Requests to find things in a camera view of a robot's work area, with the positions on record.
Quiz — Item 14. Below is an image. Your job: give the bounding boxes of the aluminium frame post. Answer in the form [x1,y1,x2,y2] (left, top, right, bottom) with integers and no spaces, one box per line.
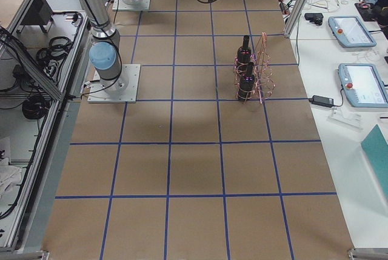
[284,0,307,38]

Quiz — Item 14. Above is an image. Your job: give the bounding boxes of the far teach pendant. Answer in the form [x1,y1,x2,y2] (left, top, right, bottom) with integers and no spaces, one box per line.
[328,16,376,48]

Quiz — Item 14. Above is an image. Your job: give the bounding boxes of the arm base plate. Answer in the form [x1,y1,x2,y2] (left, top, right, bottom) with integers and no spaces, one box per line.
[112,0,151,12]
[87,64,141,103]

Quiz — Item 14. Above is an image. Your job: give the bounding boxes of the black power adapter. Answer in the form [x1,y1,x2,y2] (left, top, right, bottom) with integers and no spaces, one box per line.
[309,95,334,108]

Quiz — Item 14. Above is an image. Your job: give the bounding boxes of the teal board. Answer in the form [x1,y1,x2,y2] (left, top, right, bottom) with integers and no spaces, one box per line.
[361,124,387,204]

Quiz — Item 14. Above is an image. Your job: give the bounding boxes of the near teach pendant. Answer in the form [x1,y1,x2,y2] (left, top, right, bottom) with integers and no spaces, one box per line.
[338,63,387,108]

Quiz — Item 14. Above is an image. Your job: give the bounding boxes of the dark wine bottle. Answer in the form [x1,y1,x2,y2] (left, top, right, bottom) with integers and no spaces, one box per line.
[235,35,252,75]
[238,62,255,101]

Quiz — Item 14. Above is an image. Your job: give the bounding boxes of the copper wire bottle basket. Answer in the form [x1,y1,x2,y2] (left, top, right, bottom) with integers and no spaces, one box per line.
[233,32,275,103]

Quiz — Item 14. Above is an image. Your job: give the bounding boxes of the teach pendant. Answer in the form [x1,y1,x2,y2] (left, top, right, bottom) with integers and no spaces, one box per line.
[338,63,387,108]
[328,16,376,48]

